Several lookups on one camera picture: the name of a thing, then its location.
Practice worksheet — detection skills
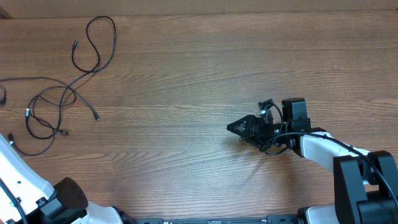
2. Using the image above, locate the short black USB cable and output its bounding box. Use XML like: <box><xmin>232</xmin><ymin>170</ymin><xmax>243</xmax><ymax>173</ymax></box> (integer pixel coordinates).
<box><xmin>58</xmin><ymin>16</ymin><xmax>117</xmax><ymax>131</ymax></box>

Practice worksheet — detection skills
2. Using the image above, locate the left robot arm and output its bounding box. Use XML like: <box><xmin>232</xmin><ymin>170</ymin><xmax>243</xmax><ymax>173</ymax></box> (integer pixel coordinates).
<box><xmin>1</xmin><ymin>136</ymin><xmax>123</xmax><ymax>224</ymax></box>

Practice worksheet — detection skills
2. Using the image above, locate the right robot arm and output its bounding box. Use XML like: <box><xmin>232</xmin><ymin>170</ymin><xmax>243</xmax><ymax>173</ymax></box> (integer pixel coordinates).
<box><xmin>227</xmin><ymin>98</ymin><xmax>397</xmax><ymax>224</ymax></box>

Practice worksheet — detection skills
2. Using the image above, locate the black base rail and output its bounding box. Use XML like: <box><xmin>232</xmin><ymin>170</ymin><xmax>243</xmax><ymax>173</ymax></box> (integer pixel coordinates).
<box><xmin>119</xmin><ymin>211</ymin><xmax>305</xmax><ymax>224</ymax></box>

